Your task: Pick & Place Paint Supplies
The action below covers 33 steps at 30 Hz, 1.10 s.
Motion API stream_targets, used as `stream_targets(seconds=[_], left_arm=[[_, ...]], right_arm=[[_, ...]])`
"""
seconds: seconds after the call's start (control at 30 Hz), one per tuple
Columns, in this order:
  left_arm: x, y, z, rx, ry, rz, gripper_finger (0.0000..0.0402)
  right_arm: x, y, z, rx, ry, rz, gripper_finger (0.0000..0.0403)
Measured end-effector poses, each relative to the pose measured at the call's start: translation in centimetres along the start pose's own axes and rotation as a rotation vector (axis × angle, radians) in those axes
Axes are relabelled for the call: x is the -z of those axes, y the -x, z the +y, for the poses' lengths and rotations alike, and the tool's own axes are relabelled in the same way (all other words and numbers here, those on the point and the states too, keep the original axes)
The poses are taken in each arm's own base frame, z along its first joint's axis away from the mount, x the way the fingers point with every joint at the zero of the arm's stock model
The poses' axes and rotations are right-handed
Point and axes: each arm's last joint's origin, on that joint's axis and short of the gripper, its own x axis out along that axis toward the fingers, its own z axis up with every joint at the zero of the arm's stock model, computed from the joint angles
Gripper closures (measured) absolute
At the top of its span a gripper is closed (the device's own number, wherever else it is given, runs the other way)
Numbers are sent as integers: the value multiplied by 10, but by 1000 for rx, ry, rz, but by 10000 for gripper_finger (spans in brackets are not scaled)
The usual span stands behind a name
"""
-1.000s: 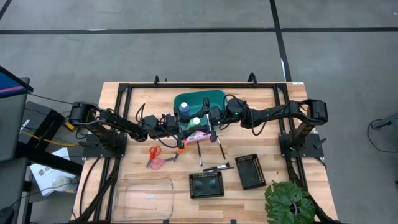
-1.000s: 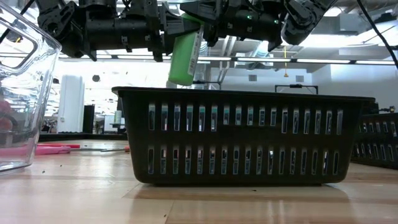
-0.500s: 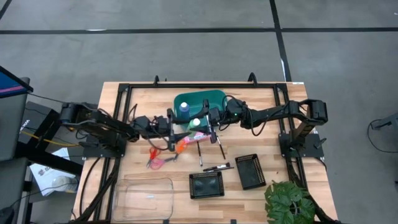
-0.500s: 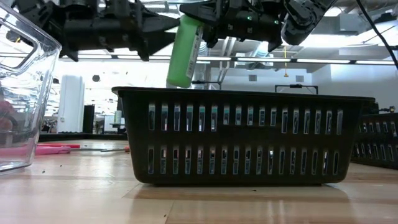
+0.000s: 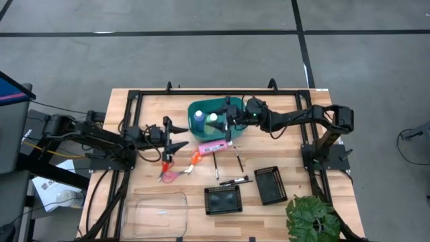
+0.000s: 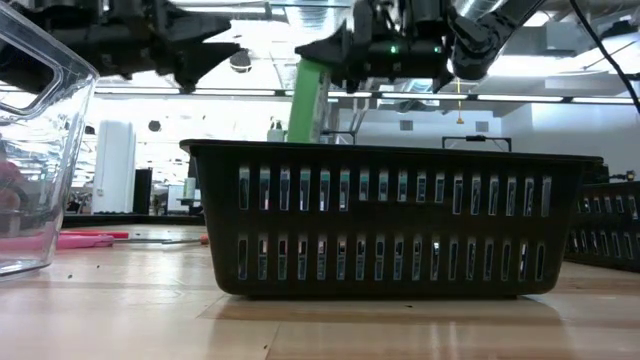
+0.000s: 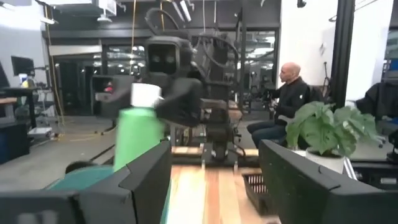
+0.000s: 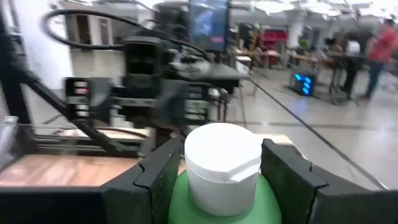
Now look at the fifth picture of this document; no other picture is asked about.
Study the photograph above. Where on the green artificial plant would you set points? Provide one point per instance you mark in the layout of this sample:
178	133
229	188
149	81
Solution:
310	220

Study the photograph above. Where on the white paper sheets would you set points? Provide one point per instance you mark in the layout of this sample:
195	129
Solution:
50	188

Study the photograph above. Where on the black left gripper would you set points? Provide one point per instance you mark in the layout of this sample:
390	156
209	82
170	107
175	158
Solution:
166	138

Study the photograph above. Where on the black box white lettering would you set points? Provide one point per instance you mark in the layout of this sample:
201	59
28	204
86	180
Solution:
33	121

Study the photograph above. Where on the pink paint bottle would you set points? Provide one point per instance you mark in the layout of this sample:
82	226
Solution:
213	147

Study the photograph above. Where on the wide-bristle black brush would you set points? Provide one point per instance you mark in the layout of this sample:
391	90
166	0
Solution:
235	180

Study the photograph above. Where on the green paint bottle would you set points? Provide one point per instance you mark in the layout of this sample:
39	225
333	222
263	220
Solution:
213	117

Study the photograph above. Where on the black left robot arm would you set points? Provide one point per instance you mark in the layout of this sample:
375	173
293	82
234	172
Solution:
87	132

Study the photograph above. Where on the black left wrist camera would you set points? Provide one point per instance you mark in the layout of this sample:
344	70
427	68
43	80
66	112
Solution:
155	133

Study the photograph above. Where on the blue paint bottle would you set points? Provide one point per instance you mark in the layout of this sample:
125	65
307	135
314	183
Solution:
199	121

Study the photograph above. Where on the black metal table frame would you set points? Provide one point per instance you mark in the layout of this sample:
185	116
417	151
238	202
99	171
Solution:
218	92

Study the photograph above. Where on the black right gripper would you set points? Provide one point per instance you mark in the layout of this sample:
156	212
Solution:
238	116

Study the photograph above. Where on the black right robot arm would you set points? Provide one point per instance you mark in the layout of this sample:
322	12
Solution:
292	117

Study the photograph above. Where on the thin black paintbrush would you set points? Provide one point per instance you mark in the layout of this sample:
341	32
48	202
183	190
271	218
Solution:
238	158
215	164
242	182

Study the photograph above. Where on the blue screen monitor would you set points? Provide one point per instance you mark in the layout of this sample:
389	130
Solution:
10	90

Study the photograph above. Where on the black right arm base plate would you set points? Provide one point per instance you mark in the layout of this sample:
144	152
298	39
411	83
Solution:
334	161

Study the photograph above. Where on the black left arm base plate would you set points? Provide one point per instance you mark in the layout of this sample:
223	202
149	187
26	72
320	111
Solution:
111	164

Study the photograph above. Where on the gray cabinet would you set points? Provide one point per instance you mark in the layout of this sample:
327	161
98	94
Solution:
13	134

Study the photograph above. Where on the teal plastic bin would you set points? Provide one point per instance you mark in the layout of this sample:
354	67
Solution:
192	117

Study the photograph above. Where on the black slotted plastic basket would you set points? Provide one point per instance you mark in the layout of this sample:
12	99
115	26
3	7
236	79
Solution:
223	201
270	185

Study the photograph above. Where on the clear plastic container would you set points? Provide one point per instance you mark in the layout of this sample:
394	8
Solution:
154	215

